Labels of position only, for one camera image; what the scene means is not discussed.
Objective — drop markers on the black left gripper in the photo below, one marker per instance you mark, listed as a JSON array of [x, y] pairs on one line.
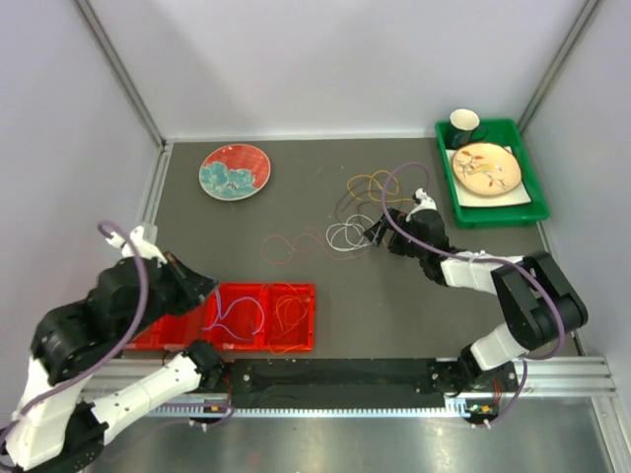
[[195, 287]]

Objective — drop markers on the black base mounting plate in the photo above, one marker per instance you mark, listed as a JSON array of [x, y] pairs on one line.
[[352, 383]]

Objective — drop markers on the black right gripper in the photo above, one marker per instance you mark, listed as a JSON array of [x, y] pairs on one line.
[[376, 233]]

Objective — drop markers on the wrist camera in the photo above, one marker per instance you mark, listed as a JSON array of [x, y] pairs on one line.
[[422, 201], [144, 248]]

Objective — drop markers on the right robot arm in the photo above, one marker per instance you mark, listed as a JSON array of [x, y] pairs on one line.
[[538, 302]]

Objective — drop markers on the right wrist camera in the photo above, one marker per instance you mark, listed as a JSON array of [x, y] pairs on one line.
[[422, 201]]

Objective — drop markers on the green plastic bin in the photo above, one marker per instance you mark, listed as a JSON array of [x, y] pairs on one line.
[[503, 132]]

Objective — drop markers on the dark green mug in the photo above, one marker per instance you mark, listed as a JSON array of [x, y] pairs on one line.
[[464, 127]]

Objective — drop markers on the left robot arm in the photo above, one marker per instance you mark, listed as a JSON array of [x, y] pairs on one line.
[[53, 430]]

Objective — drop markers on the beige bird plate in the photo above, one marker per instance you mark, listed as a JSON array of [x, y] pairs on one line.
[[486, 169]]

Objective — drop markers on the red floral plate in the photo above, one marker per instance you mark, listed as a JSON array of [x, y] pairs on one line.
[[234, 172]]

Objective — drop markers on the aluminium frame rail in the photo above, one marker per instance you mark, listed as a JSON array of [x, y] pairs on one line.
[[565, 377]]

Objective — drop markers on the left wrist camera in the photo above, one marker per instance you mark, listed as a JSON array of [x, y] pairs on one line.
[[144, 248]]

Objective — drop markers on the red compartment tray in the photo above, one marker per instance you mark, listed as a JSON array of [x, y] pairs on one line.
[[277, 318]]

